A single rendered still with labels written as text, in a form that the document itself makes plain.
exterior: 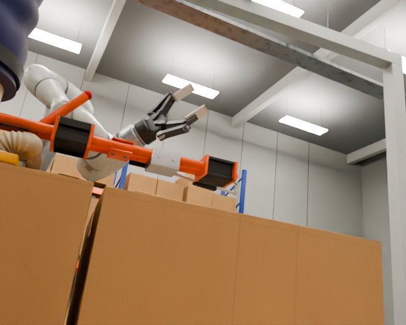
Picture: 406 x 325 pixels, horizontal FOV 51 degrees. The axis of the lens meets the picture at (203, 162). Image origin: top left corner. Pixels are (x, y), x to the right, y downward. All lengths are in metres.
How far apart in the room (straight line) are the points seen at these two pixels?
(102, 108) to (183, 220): 9.78
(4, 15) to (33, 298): 0.60
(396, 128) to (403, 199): 0.61
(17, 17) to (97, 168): 0.47
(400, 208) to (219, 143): 8.12
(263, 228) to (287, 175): 11.34
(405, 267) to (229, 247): 2.81
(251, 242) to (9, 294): 0.43
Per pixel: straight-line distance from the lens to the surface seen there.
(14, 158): 0.84
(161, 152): 1.01
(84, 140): 0.96
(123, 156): 1.01
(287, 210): 11.91
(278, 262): 0.87
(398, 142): 3.87
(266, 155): 11.98
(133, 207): 0.79
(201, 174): 1.03
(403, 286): 3.55
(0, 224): 0.76
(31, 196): 0.77
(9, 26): 1.05
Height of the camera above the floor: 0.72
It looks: 21 degrees up
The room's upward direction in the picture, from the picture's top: 7 degrees clockwise
